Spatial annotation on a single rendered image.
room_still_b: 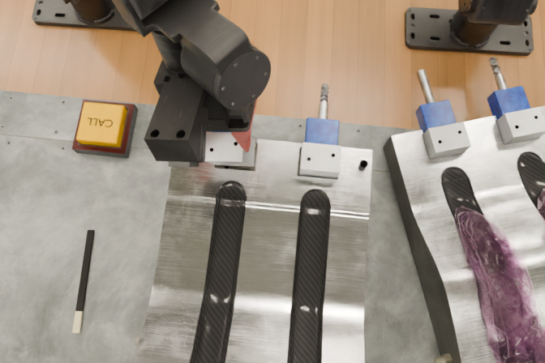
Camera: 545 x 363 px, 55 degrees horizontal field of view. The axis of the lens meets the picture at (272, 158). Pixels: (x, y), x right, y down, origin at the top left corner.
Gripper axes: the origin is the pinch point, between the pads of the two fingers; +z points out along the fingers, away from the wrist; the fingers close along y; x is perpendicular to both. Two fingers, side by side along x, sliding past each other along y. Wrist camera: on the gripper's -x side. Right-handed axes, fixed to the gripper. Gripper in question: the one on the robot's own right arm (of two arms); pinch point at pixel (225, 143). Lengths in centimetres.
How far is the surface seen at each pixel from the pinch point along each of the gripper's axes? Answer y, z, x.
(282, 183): 6.2, 6.9, -1.1
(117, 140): -18.5, 5.5, 4.4
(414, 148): 22.9, 11.2, 8.2
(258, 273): 4.1, 10.7, -12.0
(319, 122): 10.6, 3.8, 6.6
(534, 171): 39.1, 15.4, 7.9
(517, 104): 36.8, 10.2, 15.7
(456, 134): 28.2, 9.1, 9.1
